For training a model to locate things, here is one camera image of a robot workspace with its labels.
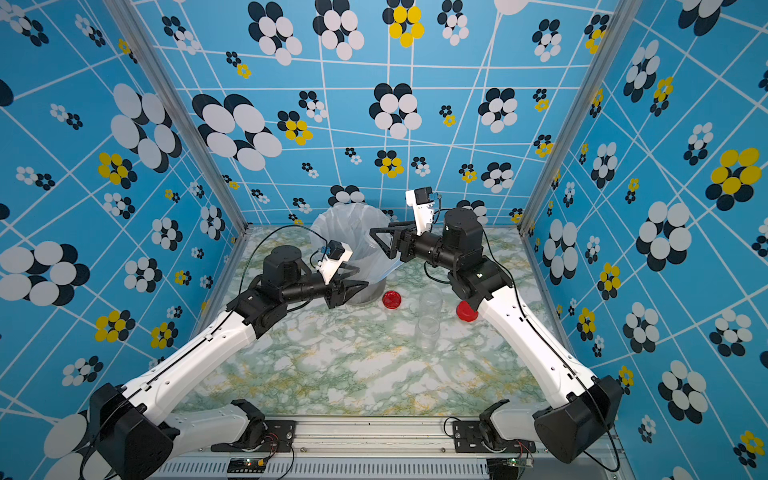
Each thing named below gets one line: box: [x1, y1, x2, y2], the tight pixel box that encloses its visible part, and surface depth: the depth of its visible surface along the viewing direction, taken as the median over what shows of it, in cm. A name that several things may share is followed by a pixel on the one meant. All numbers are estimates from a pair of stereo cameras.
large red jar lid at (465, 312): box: [456, 300, 478, 322], surface depth 95 cm
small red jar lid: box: [382, 290, 402, 310], surface depth 101 cm
